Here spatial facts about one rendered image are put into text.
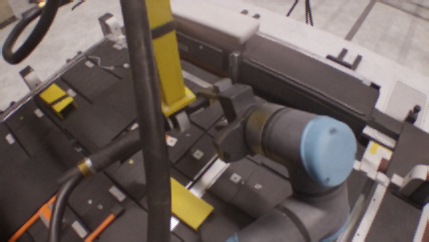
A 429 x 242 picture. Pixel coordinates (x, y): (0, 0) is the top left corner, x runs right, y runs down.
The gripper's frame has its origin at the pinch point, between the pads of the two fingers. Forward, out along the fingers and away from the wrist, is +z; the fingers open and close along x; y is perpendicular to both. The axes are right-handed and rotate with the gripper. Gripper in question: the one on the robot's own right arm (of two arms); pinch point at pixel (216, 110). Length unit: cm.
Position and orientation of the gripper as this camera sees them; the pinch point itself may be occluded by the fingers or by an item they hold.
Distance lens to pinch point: 65.4
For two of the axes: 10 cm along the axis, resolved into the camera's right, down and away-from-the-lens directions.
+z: -4.8, -2.1, 8.5
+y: 8.1, -4.9, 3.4
